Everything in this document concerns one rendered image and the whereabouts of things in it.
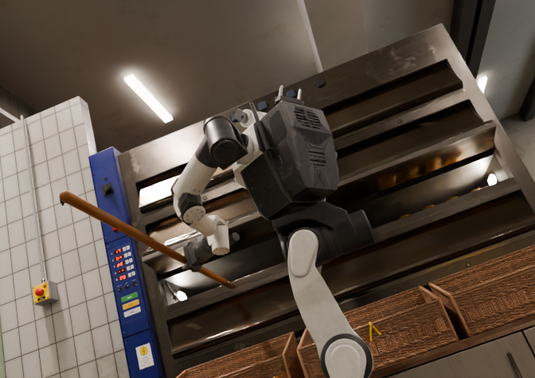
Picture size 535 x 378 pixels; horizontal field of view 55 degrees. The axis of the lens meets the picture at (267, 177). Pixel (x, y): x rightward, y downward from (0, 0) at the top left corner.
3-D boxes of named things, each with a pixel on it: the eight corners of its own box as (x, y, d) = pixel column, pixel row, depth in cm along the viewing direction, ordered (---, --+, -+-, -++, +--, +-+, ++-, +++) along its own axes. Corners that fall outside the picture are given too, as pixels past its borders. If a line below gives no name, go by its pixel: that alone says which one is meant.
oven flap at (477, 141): (142, 262, 252) (160, 274, 269) (497, 126, 235) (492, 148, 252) (141, 257, 253) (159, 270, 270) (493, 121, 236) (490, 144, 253)
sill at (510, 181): (169, 315, 261) (168, 308, 263) (514, 188, 244) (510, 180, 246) (165, 314, 256) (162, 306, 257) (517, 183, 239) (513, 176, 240)
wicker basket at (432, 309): (325, 388, 226) (304, 326, 237) (448, 346, 220) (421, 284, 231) (307, 393, 181) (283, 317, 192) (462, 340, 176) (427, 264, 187)
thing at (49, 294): (41, 306, 272) (39, 288, 276) (59, 300, 271) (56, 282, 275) (33, 305, 266) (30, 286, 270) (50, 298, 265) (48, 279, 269)
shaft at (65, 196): (68, 197, 130) (67, 187, 131) (58, 201, 130) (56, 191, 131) (244, 293, 286) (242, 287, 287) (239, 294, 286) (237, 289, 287)
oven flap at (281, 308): (175, 358, 246) (171, 321, 260) (541, 226, 229) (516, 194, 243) (170, 355, 243) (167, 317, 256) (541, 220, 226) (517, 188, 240)
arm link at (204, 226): (203, 243, 184) (171, 220, 170) (193, 223, 191) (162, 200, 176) (226, 224, 183) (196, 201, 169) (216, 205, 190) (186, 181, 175)
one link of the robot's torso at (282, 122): (369, 190, 168) (330, 102, 182) (298, 184, 144) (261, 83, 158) (306, 230, 186) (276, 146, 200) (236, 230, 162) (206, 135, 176)
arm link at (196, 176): (169, 221, 168) (202, 169, 159) (158, 195, 176) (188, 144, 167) (199, 225, 175) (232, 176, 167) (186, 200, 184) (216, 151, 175)
